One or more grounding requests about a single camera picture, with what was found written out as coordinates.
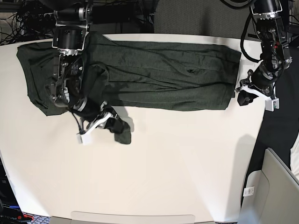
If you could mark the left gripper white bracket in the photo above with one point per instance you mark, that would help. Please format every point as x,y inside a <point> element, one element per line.
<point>248,91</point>

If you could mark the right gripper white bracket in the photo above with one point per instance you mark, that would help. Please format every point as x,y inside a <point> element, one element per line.
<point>107,118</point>

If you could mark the green long sleeve shirt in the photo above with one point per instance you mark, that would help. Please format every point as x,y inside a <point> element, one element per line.
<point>160,75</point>

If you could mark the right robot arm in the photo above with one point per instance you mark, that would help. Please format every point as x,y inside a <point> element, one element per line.
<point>73,20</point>

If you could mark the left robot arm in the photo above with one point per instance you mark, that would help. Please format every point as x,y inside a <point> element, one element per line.
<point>275,57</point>

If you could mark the dark grey mat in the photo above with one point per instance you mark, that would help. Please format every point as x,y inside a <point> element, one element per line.
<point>280,128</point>

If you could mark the white plastic bin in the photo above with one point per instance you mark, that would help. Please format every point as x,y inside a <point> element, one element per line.
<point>271,195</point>

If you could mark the black box red logo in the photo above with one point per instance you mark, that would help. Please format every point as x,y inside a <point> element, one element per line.
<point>8,215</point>

